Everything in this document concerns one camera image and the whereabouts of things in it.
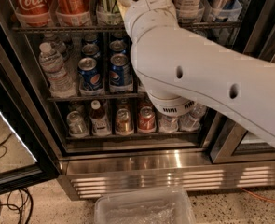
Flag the red can bottom shelf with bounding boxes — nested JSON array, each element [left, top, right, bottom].
[[137, 106, 156, 133]]

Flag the stainless fridge base grille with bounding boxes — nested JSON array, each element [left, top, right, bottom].
[[58, 149, 275, 201]]

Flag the front right Pepsi can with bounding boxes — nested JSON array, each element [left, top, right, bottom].
[[109, 53, 133, 92]]

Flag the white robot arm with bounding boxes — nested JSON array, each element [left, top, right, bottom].
[[117, 0, 275, 147]]

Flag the front left Pepsi can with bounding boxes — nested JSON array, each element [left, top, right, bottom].
[[77, 57, 103, 95]]

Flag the top wire shelf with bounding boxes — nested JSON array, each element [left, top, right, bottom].
[[11, 21, 241, 34]]

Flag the middle wire shelf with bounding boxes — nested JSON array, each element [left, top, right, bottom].
[[48, 92, 145, 102]]

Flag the silver can bottom shelf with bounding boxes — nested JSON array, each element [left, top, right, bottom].
[[67, 111, 89, 138]]

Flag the red Coca-Cola can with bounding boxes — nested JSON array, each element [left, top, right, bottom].
[[15, 0, 53, 27]]

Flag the right water bottle bottom shelf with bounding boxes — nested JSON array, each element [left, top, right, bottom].
[[179, 105, 207, 132]]

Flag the open fridge door glass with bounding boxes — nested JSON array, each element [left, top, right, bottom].
[[0, 22, 59, 194]]

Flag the orange floor cable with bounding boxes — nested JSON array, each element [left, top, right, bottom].
[[240, 188, 275, 203]]

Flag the front water bottle middle shelf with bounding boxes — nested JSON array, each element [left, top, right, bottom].
[[39, 42, 77, 98]]

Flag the gold can bottom shelf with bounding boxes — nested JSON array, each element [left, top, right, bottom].
[[116, 108, 133, 135]]

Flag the blue Red Bull can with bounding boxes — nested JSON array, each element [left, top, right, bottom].
[[204, 0, 241, 22]]

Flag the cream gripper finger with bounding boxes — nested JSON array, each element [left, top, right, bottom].
[[117, 0, 135, 18]]

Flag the left water bottle bottom shelf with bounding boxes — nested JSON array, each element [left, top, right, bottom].
[[158, 115, 178, 133]]

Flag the black floor cables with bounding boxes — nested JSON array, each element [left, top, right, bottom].
[[0, 188, 34, 224]]

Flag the brown juice bottle white cap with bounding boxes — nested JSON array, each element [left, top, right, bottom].
[[89, 100, 111, 136]]

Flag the water bottle shelf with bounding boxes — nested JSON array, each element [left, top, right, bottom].
[[179, 105, 207, 132], [39, 42, 77, 98], [158, 115, 178, 133]]

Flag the clear plastic bin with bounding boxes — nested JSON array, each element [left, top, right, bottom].
[[94, 187, 196, 224]]

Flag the pepsi can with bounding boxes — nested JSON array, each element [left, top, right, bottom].
[[109, 53, 133, 92], [77, 57, 103, 95]]

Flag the wire shelf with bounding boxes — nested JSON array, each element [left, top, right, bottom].
[[11, 21, 241, 34], [48, 92, 145, 102]]

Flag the orange soda can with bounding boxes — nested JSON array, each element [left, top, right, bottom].
[[56, 0, 92, 27]]

